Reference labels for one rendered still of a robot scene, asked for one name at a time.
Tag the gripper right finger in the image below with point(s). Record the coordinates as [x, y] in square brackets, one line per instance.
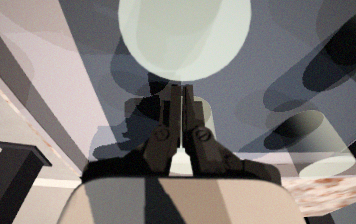
[207, 156]

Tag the clear glass jar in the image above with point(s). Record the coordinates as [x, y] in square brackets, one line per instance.
[184, 40]
[315, 148]
[181, 161]
[343, 48]

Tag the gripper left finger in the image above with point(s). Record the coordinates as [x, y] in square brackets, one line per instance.
[153, 156]

